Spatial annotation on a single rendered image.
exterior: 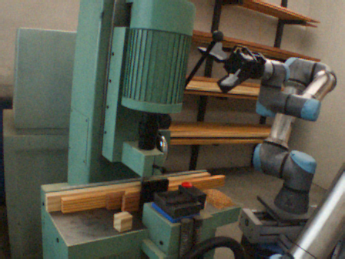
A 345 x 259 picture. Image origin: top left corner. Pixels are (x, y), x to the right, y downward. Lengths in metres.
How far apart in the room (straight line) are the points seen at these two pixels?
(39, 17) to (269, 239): 2.61
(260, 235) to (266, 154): 0.33
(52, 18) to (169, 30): 2.36
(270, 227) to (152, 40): 0.87
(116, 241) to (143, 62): 0.47
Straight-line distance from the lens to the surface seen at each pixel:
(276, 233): 1.42
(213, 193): 1.12
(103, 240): 0.85
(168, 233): 0.83
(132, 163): 1.01
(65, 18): 3.18
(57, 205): 0.96
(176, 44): 0.88
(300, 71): 1.48
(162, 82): 0.88
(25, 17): 3.14
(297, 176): 1.35
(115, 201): 0.98
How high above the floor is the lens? 1.36
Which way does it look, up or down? 18 degrees down
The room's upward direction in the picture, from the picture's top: 8 degrees clockwise
